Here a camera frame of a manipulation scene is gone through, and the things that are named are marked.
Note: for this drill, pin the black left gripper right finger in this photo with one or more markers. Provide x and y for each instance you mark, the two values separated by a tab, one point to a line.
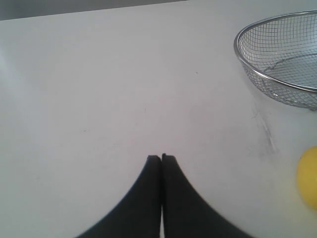
185	213

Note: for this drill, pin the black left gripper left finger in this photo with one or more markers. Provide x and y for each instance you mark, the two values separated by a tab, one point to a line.
138	214

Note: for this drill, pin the yellow lemon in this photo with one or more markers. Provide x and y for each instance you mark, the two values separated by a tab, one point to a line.
307	177

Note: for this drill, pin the oval metal mesh basket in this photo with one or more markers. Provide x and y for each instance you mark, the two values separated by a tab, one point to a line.
279	56

